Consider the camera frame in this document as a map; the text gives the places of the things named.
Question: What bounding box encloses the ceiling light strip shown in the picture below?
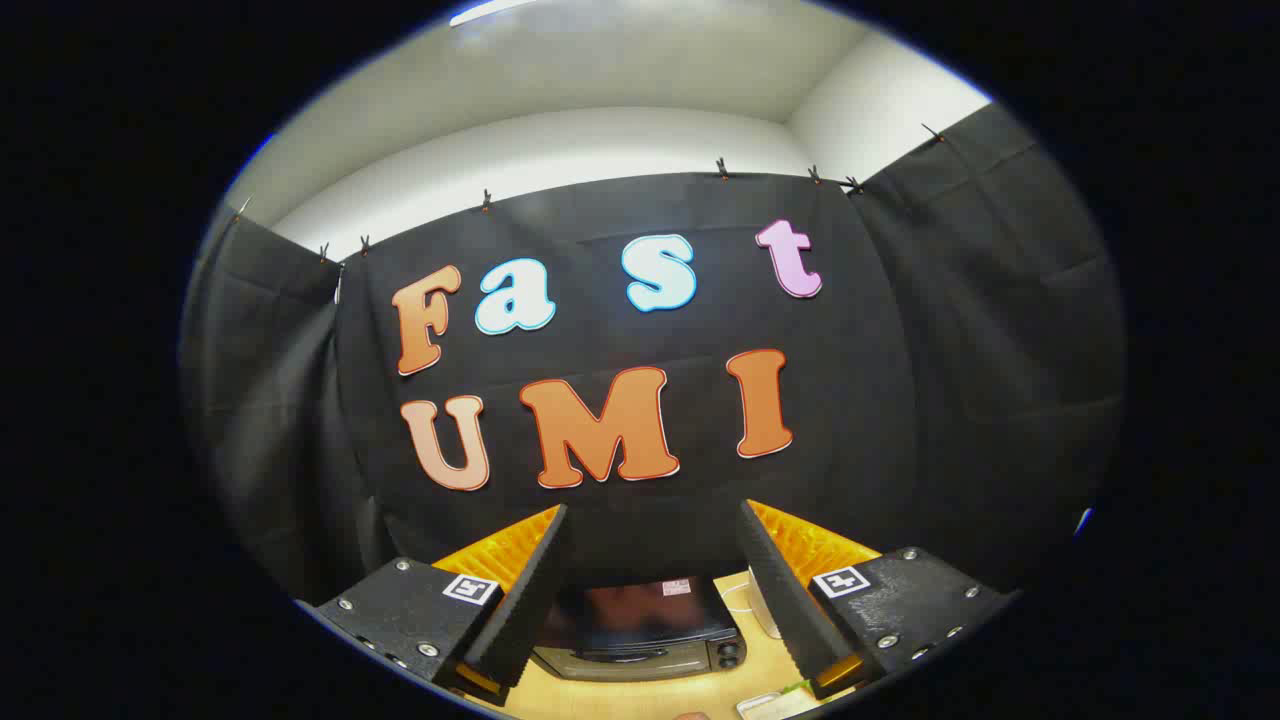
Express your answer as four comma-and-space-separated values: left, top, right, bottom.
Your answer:
448, 0, 546, 28

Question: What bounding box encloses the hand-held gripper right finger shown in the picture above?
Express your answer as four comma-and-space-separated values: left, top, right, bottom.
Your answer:
738, 498, 1021, 701

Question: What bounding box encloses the white pop-up toaster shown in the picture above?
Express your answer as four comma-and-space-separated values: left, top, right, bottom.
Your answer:
746, 570, 784, 639

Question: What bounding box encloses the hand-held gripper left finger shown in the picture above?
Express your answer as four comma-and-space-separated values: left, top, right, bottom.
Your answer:
296, 503, 571, 709

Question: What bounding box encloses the black toaster oven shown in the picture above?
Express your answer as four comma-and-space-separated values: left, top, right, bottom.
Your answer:
530, 575, 749, 683

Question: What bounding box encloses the small white square dish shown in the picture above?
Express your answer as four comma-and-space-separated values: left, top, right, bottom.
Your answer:
737, 692, 823, 720

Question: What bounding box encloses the black backdrop cloth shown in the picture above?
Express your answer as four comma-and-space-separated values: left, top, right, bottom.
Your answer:
180, 100, 1126, 607

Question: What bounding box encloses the row of black cloth clips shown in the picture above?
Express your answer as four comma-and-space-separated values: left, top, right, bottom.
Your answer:
232, 122, 947, 265

